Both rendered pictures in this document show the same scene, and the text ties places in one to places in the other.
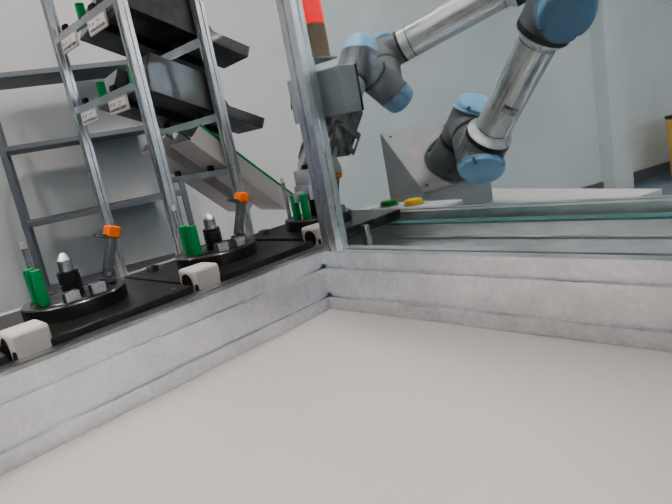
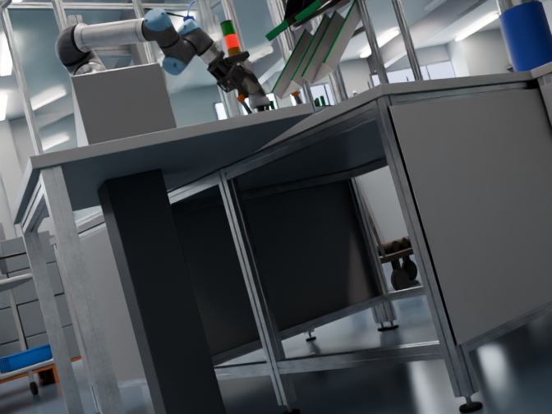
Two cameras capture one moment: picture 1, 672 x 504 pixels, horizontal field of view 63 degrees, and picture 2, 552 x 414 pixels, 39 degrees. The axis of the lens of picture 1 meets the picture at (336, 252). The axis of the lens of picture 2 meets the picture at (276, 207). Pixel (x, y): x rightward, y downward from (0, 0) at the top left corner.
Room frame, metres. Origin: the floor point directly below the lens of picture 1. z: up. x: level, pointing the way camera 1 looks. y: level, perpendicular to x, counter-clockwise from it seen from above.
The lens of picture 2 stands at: (3.82, 0.12, 0.51)
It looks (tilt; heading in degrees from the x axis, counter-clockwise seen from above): 3 degrees up; 183
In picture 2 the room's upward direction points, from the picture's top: 15 degrees counter-clockwise
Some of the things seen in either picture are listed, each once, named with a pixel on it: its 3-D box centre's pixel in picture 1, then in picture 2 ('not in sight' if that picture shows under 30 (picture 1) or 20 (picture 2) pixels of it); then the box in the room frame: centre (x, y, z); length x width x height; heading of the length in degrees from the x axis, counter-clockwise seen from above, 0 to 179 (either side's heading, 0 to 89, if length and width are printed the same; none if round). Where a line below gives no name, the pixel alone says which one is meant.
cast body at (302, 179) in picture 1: (307, 181); (259, 97); (1.11, 0.03, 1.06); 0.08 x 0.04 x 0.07; 134
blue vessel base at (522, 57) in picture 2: not in sight; (530, 44); (0.99, 1.01, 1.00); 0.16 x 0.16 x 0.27
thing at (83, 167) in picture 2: not in sight; (143, 171); (1.61, -0.33, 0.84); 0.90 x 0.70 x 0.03; 26
